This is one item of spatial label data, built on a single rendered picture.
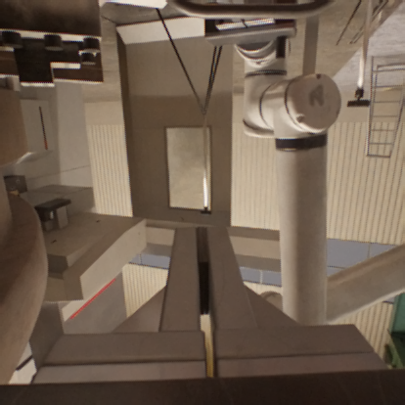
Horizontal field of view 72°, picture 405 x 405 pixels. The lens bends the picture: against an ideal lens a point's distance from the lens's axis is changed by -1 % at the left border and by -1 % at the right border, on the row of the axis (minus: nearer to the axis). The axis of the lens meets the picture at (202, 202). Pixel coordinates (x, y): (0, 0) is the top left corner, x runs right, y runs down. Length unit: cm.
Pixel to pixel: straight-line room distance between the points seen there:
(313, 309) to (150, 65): 326
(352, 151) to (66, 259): 1242
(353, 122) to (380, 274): 1286
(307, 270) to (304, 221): 10
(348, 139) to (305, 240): 1318
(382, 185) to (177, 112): 1186
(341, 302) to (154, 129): 301
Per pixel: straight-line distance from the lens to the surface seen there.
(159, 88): 350
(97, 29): 133
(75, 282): 291
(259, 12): 32
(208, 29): 49
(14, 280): 121
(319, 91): 48
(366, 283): 91
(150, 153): 358
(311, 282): 59
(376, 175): 1412
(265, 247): 330
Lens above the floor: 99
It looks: 16 degrees up
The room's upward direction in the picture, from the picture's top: 179 degrees clockwise
